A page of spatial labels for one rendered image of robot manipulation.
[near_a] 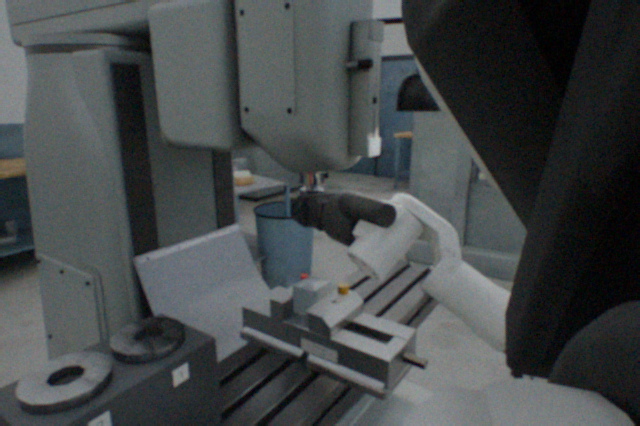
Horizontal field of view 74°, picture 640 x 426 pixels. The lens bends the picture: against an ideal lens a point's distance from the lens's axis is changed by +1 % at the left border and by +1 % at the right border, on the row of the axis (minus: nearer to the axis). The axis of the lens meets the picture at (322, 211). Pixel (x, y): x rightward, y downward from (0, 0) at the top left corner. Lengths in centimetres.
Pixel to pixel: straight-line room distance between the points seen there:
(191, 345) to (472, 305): 36
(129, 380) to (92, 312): 58
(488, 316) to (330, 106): 38
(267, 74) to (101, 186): 45
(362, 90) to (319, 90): 7
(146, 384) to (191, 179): 61
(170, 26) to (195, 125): 17
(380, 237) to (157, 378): 33
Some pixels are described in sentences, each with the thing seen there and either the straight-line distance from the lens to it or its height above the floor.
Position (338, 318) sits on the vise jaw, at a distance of 81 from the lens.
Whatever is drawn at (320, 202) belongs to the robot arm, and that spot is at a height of 127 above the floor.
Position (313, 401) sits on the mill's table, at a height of 94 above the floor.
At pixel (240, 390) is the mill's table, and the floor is 94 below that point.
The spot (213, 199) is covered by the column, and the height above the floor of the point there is 118.
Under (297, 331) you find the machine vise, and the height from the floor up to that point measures 100.
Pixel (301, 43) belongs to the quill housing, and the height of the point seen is 151.
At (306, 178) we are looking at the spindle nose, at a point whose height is 129.
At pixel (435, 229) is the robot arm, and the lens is 59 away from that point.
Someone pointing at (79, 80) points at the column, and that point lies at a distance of 102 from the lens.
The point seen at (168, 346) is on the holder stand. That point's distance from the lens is 57.
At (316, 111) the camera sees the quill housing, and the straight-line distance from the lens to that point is 67.
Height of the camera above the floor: 143
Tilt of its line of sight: 15 degrees down
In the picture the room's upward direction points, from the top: straight up
